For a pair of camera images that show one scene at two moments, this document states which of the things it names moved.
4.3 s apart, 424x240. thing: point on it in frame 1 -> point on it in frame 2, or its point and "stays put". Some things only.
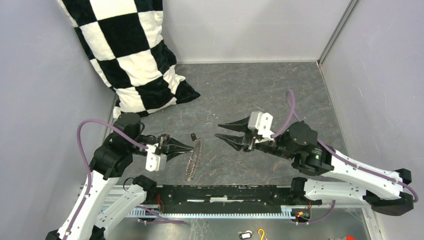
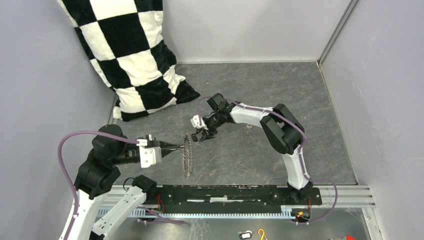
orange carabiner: (258, 231) stays put
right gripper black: (246, 142) -> (210, 132)
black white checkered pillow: (123, 39) stays put
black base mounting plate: (226, 199) stays put
